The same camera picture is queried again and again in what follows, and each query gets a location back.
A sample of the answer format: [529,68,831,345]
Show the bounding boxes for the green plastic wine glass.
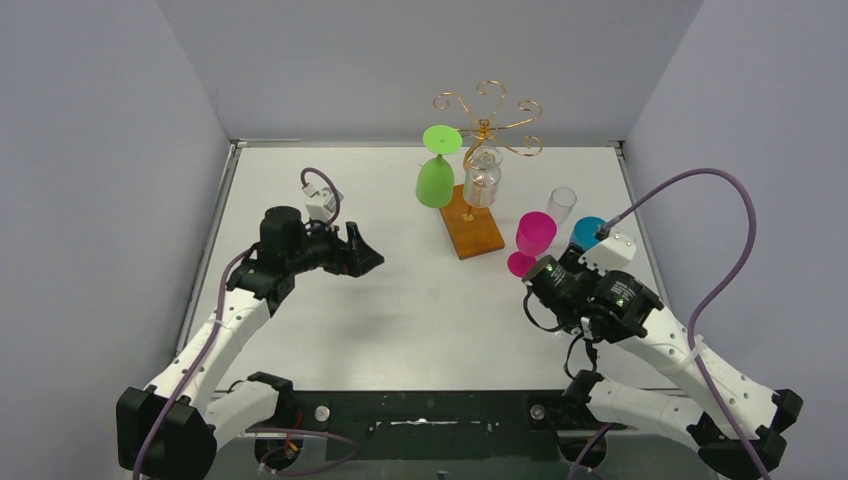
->
[415,124,463,209]

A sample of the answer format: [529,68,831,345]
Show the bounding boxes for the clear patterned wine glass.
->
[463,146,503,209]

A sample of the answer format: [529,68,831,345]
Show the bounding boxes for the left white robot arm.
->
[116,206,385,479]

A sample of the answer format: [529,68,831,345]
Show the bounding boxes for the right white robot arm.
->
[523,255,803,479]

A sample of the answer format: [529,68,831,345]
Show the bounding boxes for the pink plastic wine glass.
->
[507,211,558,277]

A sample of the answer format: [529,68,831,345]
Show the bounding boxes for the clear tall flute glass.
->
[545,186,577,225]

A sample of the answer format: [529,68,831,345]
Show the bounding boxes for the blue plastic wine glass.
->
[569,216,606,251]

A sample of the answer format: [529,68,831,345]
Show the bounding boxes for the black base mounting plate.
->
[249,390,608,479]

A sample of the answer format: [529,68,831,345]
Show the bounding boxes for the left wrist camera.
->
[302,184,344,224]

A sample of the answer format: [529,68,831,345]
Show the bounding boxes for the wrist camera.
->
[578,228,637,275]
[302,184,344,224]

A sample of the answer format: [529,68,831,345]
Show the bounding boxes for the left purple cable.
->
[132,166,342,480]

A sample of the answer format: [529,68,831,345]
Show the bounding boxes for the gold wire glass rack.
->
[433,80,543,260]

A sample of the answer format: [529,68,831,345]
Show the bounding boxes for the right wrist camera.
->
[578,228,637,275]

